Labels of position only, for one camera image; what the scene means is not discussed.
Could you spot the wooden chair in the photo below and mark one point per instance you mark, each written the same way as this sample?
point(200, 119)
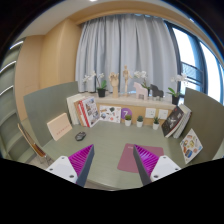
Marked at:
point(39, 152)

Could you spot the white orchid pot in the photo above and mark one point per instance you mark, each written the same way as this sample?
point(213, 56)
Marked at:
point(176, 94)
point(102, 83)

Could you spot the grey curtain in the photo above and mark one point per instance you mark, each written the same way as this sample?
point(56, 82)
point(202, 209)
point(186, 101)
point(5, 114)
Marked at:
point(113, 44)

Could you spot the purple round number sign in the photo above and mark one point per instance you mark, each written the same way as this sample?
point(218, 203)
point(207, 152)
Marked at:
point(125, 112)

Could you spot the white illustrated card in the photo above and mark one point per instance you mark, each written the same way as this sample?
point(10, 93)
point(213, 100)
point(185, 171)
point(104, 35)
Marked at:
point(110, 113)

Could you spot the right small potted plant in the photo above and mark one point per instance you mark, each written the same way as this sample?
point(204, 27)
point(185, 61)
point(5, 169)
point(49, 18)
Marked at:
point(156, 123)

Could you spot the middle small potted plant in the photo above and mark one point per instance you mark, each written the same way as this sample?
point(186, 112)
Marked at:
point(139, 121)

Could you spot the wooden mannequin figure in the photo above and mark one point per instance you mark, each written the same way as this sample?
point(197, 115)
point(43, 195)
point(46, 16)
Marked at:
point(126, 75)

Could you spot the white wall socket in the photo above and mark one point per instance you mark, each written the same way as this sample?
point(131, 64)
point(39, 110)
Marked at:
point(150, 112)

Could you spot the black computer mouse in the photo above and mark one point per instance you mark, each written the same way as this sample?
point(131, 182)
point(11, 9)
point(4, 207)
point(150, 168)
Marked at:
point(80, 136)

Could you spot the wooden hand model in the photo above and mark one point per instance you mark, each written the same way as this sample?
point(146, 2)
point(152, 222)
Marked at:
point(114, 81)

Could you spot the colourful sticker sheet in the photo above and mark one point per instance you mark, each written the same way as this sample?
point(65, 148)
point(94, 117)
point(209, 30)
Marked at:
point(190, 146)

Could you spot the black horse figurine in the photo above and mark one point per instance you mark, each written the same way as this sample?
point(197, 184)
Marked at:
point(156, 92)

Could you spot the maroon mouse pad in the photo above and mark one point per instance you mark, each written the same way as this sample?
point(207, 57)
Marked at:
point(127, 161)

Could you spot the green partition panel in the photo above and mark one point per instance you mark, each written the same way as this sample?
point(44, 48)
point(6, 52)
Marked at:
point(207, 121)
point(46, 104)

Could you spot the small potted plant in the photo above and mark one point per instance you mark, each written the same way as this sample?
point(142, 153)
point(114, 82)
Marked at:
point(139, 121)
point(128, 120)
point(156, 123)

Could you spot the right green partition panel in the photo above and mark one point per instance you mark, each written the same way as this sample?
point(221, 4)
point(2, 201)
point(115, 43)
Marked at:
point(207, 121)

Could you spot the left white orchid pot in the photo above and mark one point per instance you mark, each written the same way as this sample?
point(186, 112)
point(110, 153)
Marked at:
point(102, 83)

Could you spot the red spine book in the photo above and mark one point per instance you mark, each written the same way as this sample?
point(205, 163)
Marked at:
point(80, 114)

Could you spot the white wall switch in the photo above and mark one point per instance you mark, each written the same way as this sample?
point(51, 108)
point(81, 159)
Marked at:
point(162, 114)

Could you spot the middle white orchid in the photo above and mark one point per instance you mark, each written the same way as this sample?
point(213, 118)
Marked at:
point(143, 76)

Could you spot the left small potted plant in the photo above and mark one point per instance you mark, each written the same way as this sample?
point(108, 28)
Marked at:
point(128, 120)

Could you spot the white horse figurine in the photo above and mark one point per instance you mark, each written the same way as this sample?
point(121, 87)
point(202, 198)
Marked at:
point(140, 90)

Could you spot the window frame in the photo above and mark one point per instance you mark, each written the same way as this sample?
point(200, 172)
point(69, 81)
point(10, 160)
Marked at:
point(200, 66)

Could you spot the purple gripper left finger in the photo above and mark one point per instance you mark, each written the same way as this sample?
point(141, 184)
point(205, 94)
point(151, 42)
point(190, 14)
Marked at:
point(74, 168)

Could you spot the picture cover magazine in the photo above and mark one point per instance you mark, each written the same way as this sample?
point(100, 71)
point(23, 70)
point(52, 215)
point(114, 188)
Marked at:
point(90, 111)

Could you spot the white leaning book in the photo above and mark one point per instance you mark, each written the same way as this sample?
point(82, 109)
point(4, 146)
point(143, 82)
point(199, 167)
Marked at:
point(183, 123)

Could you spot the left green partition panel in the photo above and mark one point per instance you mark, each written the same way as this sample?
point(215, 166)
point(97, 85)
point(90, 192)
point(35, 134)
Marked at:
point(46, 104)

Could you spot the black cover book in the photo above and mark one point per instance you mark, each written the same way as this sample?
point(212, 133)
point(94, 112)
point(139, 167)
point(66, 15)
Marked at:
point(172, 121)

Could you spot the white upright book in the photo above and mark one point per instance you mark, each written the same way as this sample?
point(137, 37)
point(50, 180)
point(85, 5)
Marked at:
point(71, 107)

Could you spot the right white orchid pot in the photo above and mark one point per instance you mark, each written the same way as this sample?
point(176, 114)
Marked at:
point(176, 94)

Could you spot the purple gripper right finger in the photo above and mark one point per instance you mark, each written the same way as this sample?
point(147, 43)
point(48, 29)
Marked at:
point(152, 167)

